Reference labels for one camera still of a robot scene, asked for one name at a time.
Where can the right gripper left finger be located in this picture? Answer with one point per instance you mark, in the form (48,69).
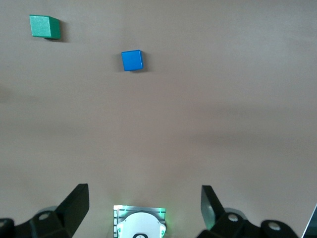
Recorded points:
(71,210)

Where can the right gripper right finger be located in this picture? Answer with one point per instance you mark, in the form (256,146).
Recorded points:
(230,228)

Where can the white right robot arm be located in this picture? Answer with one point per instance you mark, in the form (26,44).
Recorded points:
(140,223)

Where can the blue wooden block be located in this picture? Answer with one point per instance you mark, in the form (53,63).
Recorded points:
(132,60)

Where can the green wooden block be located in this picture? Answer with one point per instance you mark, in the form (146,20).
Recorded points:
(40,26)

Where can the brown paper table cover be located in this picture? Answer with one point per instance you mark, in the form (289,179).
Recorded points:
(173,124)

